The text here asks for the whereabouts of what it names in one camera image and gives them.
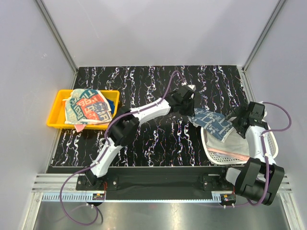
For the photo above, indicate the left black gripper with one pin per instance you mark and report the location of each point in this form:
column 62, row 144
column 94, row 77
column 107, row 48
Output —
column 190, row 111

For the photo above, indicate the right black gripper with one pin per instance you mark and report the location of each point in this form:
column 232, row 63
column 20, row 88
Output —
column 240, row 111

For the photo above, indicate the cream white towel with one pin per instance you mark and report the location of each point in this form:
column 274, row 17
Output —
column 234, row 143

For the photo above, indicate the blue patterned white towel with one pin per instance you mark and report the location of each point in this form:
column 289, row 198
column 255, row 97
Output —
column 212, row 122

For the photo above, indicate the pink towel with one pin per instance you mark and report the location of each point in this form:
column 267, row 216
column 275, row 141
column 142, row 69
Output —
column 230, row 154

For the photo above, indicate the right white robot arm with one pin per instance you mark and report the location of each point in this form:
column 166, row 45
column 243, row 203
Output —
column 260, row 178

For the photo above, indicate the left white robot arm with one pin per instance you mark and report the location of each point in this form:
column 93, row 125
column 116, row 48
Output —
column 124, row 126

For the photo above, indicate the black marble pattern mat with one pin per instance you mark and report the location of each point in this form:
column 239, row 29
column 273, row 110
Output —
column 165, row 141

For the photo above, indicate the white perforated plastic basket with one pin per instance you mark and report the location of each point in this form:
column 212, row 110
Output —
column 225, row 160

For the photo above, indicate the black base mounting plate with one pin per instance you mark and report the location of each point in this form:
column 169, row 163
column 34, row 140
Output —
column 158, row 184

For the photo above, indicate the teal and red lettered towel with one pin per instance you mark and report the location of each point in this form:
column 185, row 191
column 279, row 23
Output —
column 87, row 107

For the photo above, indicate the right aluminium frame post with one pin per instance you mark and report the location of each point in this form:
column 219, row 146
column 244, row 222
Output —
column 265, row 31

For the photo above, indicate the aluminium frame post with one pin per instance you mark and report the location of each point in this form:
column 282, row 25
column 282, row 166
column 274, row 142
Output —
column 51, row 25
column 265, row 31

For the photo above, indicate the slotted cable duct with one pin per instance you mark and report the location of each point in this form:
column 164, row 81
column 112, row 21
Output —
column 74, row 197

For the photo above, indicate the left aluminium frame post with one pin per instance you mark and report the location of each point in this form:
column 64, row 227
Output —
column 51, row 25

